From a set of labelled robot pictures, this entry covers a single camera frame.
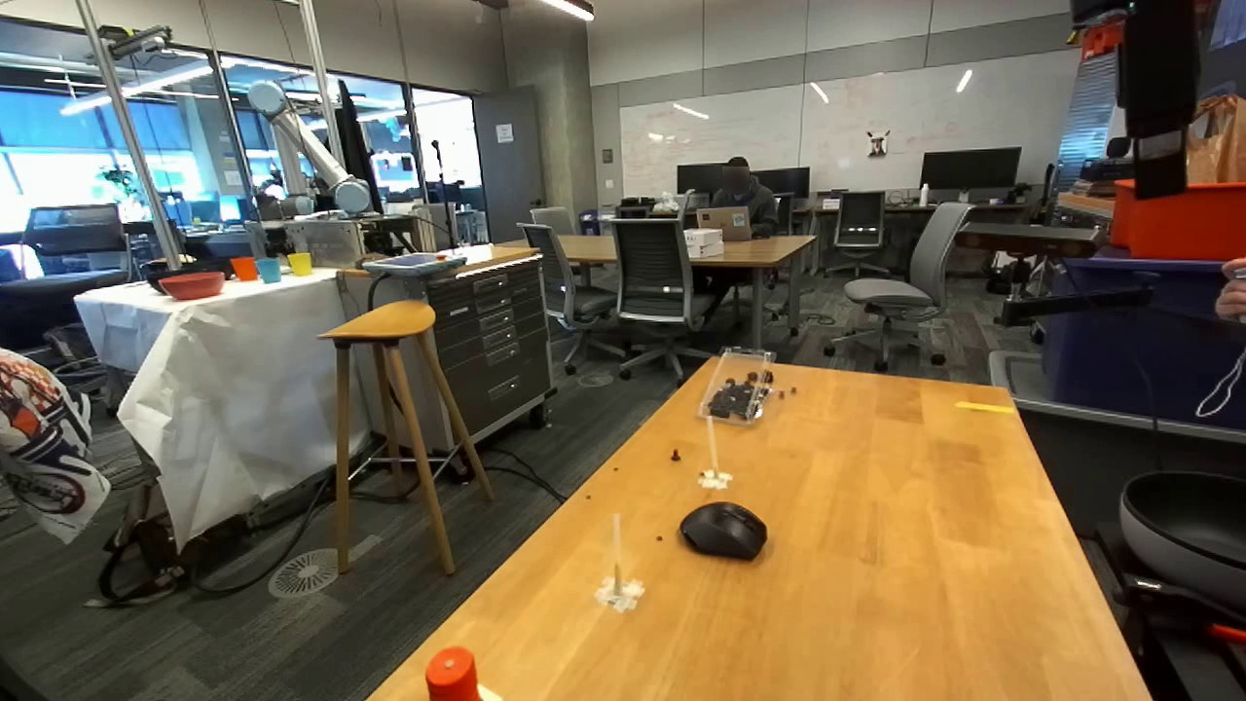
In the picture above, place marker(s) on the wide black computer monitor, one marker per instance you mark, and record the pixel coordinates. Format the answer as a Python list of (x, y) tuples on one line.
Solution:
[(970, 167)]

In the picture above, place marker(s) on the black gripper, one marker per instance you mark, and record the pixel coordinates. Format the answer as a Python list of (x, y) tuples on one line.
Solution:
[(1157, 92)]

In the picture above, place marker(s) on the blue cup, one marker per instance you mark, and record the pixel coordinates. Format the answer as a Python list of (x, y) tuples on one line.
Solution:
[(272, 270)]

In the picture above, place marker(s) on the pile of small dark objects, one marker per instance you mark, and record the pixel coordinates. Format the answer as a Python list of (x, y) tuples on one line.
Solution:
[(739, 397)]

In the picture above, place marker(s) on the open laptop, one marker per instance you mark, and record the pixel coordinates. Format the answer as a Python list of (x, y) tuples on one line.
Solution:
[(727, 221)]

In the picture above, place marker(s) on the grey mesh office chair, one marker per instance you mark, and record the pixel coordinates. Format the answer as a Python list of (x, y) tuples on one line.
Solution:
[(657, 291)]

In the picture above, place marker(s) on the wall whiteboard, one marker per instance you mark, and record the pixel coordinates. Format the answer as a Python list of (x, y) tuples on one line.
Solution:
[(844, 121)]

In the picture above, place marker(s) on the red bowl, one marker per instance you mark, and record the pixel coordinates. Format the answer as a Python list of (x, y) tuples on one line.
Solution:
[(191, 284)]

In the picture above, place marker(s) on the wooden office desk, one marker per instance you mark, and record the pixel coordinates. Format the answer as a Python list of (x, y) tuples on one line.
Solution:
[(747, 253)]

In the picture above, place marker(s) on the white cloth covered table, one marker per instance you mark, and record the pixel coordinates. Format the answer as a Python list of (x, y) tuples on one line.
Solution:
[(220, 375)]

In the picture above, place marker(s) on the dark blue bin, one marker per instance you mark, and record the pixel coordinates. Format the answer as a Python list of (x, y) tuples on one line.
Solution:
[(1141, 341)]

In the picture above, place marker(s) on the white industrial robot arm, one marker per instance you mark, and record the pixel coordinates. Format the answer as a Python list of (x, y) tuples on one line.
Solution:
[(305, 141)]

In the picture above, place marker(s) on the black office chair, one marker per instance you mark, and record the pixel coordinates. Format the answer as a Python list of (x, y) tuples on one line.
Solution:
[(857, 227)]

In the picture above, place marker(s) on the light grey office chair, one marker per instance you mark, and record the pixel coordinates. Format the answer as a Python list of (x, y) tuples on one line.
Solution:
[(911, 278)]

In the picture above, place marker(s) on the orange cup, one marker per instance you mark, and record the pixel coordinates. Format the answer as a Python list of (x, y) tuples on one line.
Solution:
[(242, 265)]

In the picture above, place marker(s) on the white orange helmet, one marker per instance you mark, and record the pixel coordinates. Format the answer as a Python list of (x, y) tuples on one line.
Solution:
[(42, 450)]

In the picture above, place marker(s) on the grey drawer tool cabinet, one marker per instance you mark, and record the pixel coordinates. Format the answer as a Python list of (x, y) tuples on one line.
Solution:
[(496, 343)]

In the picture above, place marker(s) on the orange box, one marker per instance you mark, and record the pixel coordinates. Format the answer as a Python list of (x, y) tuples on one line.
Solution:
[(1177, 221)]

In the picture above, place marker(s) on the wooden bar stool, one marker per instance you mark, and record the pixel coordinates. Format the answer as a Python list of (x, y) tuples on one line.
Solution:
[(386, 391)]

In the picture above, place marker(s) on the seated person in dark clothes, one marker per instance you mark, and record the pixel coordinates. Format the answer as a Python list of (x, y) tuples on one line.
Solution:
[(747, 196)]

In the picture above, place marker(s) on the yellow cup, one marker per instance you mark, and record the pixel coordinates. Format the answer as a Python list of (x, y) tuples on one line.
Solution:
[(301, 262)]

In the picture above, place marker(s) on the red bottle cap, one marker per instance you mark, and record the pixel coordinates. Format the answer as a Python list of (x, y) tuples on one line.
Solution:
[(452, 674)]

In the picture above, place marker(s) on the black computer mouse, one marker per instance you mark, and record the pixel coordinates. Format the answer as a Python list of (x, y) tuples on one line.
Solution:
[(721, 532)]

